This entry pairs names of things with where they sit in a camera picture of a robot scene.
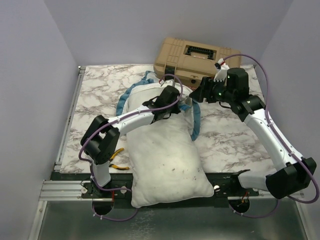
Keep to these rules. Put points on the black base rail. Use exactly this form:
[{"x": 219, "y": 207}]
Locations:
[{"x": 77, "y": 186}]

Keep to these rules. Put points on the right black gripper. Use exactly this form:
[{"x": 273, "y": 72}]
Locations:
[{"x": 205, "y": 89}]

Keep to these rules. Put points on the tan plastic toolbox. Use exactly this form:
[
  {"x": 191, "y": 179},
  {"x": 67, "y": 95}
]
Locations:
[{"x": 190, "y": 61}]

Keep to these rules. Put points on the white pillow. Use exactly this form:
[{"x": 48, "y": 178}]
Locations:
[{"x": 165, "y": 162}]

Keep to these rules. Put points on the yellow handled pliers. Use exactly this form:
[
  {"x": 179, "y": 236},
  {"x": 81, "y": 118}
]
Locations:
[{"x": 116, "y": 161}]

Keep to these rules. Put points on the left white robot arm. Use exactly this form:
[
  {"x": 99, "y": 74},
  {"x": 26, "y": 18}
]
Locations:
[{"x": 101, "y": 138}]

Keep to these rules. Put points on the white pillowcase blue trim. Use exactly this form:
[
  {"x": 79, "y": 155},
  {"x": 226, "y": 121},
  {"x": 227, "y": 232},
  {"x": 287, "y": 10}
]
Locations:
[{"x": 190, "y": 107}]

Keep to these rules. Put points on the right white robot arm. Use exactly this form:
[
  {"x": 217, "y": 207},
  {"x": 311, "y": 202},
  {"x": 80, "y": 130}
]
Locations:
[{"x": 293, "y": 172}]

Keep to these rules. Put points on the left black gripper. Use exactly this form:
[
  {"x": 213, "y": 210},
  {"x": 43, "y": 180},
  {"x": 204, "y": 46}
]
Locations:
[{"x": 175, "y": 111}]

